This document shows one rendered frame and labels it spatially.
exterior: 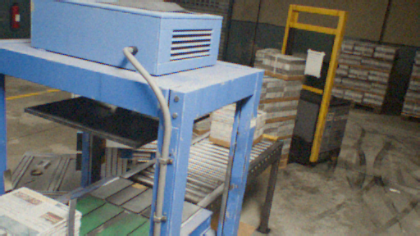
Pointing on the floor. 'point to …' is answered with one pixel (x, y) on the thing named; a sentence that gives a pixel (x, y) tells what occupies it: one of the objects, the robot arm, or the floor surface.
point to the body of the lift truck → (309, 98)
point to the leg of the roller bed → (270, 194)
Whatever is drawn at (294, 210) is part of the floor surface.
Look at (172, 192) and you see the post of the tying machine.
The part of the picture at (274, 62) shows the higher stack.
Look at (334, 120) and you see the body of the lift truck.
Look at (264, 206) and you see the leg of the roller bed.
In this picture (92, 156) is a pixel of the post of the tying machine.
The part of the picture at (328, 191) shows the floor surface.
